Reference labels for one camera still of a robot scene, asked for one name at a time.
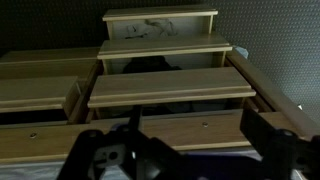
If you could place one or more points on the light wooden bed frame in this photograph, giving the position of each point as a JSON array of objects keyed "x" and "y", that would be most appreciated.
[{"x": 186, "y": 133}]

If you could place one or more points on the black garment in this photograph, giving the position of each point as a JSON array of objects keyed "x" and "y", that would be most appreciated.
[{"x": 150, "y": 65}]

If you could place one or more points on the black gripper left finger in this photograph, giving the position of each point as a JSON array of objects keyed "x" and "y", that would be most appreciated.
[{"x": 110, "y": 156}]

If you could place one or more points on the grey crumpled cloth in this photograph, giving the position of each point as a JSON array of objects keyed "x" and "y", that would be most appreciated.
[{"x": 160, "y": 27}]

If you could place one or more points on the pale crumpled paper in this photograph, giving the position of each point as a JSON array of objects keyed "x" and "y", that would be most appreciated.
[{"x": 241, "y": 50}]

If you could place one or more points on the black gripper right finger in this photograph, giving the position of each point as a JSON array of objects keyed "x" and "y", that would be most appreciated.
[{"x": 280, "y": 150}]

